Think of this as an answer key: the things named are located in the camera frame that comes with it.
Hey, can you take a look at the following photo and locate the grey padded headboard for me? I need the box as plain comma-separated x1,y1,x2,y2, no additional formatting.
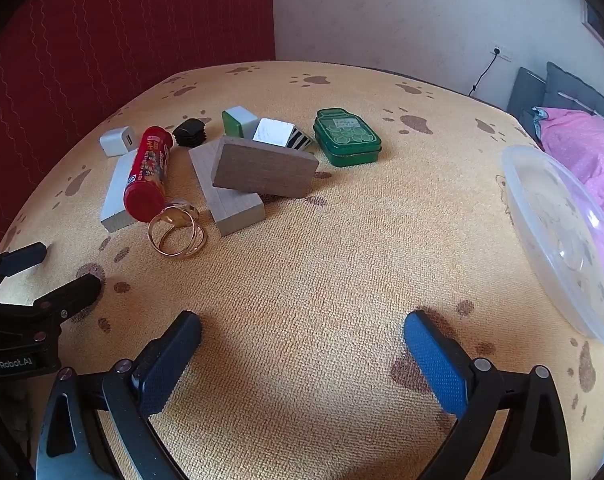
507,61,604,133

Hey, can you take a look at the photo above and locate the grey wooden block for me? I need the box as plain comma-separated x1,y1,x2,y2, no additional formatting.
188,138,266,237

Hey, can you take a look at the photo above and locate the clear plastic bowl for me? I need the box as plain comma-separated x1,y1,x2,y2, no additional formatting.
502,145,604,348

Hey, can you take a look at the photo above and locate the white usb charger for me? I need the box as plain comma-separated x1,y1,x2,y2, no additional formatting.
99,126,137,157

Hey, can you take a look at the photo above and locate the red curtain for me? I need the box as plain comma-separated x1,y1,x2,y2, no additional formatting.
0,0,277,256

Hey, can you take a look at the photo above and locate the green and white tile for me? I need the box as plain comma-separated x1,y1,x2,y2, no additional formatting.
221,106,259,139

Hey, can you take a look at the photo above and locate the gold ring jewellery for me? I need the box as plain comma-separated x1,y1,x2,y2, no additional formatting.
148,200,208,259

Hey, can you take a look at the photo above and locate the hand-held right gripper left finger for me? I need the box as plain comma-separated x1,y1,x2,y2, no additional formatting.
36,310,203,480

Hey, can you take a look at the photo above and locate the black ribbed plastic cap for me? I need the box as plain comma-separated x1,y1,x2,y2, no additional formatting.
172,117,208,147

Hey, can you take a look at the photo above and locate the yellow paw print blanket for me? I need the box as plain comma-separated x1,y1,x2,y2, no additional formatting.
0,60,604,480

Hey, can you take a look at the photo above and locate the green metal tin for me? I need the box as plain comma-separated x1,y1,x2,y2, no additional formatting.
312,108,383,168

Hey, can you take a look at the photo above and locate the brown wooden block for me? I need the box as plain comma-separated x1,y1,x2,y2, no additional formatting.
212,136,320,198

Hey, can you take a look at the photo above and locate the red cylindrical can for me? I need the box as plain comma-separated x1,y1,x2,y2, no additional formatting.
123,126,174,223

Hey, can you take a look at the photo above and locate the grey card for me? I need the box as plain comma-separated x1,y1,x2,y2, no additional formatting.
252,117,315,153
100,149,143,233

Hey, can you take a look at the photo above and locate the black power cable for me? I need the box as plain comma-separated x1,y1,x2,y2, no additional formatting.
469,52,499,96

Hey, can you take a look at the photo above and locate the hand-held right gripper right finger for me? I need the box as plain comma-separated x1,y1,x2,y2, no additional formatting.
403,310,573,480

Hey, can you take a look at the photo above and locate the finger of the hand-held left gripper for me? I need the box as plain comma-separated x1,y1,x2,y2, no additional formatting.
0,242,48,301
0,274,103,320

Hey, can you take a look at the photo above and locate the framed wall picture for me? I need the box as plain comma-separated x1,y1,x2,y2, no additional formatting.
584,2,604,48

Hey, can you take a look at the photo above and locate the pink dotted quilt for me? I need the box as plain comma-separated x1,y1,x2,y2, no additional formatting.
534,106,604,311

